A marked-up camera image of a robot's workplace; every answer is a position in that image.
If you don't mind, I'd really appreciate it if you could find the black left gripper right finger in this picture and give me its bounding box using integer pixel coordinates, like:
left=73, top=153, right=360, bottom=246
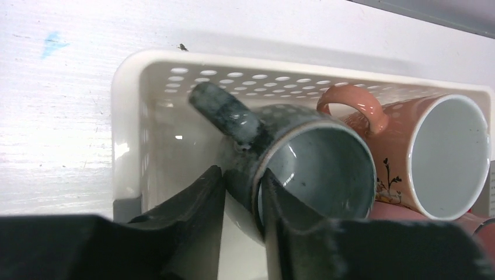
left=261, top=170, right=494, bottom=279

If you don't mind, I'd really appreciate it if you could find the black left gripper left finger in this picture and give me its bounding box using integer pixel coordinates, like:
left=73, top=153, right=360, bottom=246
left=1, top=166, right=225, bottom=279

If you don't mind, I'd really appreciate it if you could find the grey-green ceramic mug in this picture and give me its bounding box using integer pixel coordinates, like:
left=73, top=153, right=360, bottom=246
left=189, top=82, right=377, bottom=242

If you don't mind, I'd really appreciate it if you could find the white perforated plastic basket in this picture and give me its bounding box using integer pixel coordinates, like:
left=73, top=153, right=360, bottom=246
left=111, top=49, right=495, bottom=280

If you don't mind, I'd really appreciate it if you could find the orange-pink mug white inside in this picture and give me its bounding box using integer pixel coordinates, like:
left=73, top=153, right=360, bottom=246
left=316, top=85, right=491, bottom=221

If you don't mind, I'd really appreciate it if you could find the pink ghost pattern mug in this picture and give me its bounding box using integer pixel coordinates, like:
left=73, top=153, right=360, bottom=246
left=368, top=201, right=494, bottom=263

